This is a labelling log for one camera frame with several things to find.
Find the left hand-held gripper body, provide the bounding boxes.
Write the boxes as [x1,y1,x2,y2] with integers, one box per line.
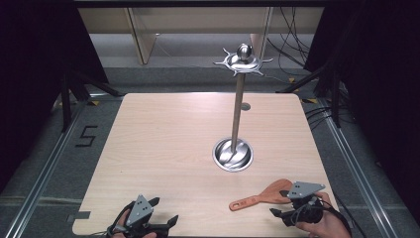
[106,193,170,238]

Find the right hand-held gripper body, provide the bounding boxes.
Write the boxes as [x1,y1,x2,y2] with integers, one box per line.
[279,180,327,228]

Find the wooden rice spatula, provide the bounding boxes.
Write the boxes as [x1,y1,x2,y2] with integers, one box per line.
[228,178,295,212]

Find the person's left hand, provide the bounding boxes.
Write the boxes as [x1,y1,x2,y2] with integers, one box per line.
[111,209,158,238]

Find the person's right hand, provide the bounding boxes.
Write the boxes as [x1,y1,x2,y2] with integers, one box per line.
[295,191,353,238]

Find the metal utensil hanging rack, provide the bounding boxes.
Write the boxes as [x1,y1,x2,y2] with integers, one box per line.
[212,43,274,174]

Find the black metal stand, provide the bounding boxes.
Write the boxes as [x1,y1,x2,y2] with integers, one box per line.
[58,67,127,133]
[276,59,345,129]

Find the black curtain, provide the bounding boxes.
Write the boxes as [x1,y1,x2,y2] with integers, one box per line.
[0,0,110,194]
[303,0,420,232]

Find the light wooden furniture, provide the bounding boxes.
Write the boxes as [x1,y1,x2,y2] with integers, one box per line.
[77,7,325,65]

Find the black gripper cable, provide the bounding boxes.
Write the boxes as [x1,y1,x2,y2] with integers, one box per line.
[315,194,354,237]

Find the aluminium floor rail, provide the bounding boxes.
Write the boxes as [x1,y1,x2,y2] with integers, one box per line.
[318,98,397,238]
[3,98,90,238]

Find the black floor cables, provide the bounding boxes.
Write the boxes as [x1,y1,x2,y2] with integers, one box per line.
[304,105,335,131]

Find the bundle of black cables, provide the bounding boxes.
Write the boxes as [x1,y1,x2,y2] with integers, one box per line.
[265,6,315,68]

